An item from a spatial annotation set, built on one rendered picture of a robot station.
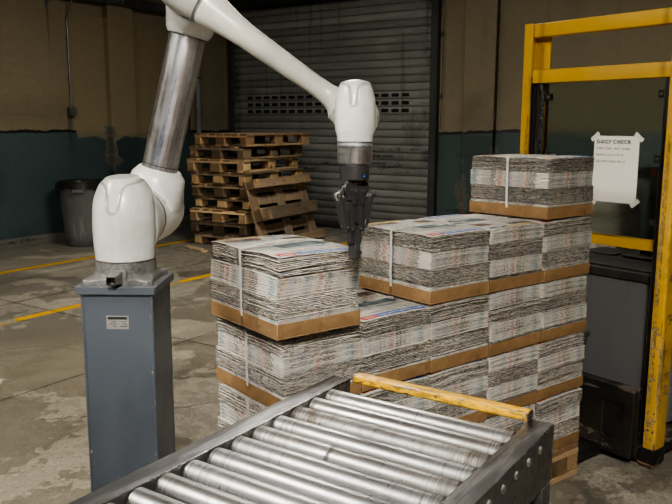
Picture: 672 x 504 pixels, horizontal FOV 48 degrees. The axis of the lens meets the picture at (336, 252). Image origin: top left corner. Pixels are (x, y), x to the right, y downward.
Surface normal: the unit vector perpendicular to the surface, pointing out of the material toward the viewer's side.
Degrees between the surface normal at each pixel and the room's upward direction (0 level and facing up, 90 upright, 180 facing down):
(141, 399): 90
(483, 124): 90
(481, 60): 90
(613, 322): 90
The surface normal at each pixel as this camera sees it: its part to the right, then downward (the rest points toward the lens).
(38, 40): 0.83, 0.10
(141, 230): 0.69, 0.13
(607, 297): -0.79, 0.10
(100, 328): -0.03, 0.17
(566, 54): -0.55, 0.14
